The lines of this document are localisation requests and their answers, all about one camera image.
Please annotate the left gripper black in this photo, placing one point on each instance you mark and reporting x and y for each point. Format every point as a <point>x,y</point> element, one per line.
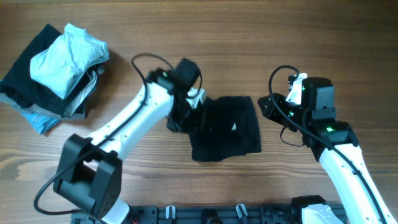
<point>190,127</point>

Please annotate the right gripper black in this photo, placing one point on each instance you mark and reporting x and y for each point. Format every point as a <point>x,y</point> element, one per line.
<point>270,111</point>

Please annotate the black polo shirt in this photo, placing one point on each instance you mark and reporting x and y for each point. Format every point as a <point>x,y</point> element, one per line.
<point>230,129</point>

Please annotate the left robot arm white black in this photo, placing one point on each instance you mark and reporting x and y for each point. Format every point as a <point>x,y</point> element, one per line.
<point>89,173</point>

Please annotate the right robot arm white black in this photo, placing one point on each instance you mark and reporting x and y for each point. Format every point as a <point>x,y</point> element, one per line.
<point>336,147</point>

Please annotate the light blue folded shirt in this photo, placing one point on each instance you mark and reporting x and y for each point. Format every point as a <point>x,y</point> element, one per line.
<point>62,65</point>

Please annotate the blue denim jeans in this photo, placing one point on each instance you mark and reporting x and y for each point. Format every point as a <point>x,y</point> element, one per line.
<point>40,123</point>

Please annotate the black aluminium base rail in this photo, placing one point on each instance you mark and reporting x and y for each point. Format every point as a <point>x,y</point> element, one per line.
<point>266,214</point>

